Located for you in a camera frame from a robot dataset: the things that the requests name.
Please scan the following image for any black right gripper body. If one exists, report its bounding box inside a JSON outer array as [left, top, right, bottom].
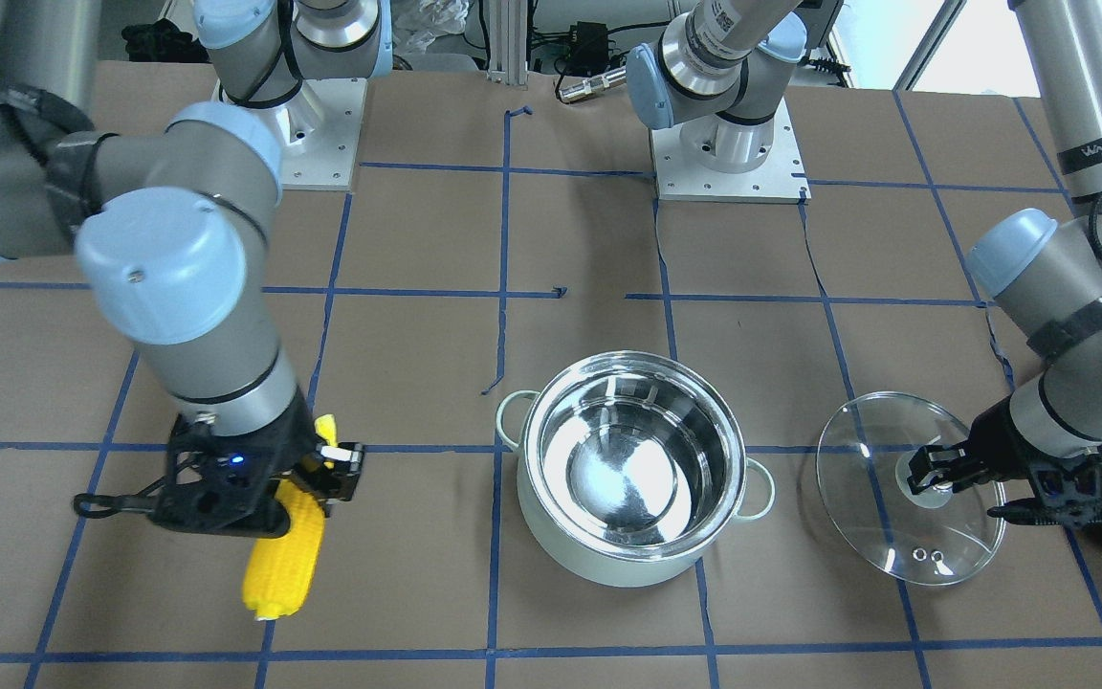
[[73, 395, 342, 537]]

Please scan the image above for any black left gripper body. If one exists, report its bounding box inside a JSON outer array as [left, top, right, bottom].
[[966, 398, 1102, 529]]

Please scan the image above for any glass pot lid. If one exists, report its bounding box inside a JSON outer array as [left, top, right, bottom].
[[815, 391, 1006, 586]]

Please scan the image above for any yellow corn cob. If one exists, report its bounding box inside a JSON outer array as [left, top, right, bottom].
[[241, 413, 341, 623]]

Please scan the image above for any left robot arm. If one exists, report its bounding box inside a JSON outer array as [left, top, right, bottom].
[[626, 1, 1102, 528]]

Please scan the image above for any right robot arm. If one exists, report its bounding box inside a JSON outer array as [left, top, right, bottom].
[[0, 1, 393, 538]]

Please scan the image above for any pale green electric pot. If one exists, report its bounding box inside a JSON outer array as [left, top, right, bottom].
[[495, 349, 777, 588]]

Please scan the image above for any aluminium frame post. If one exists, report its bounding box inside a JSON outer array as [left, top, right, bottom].
[[480, 1, 532, 90]]

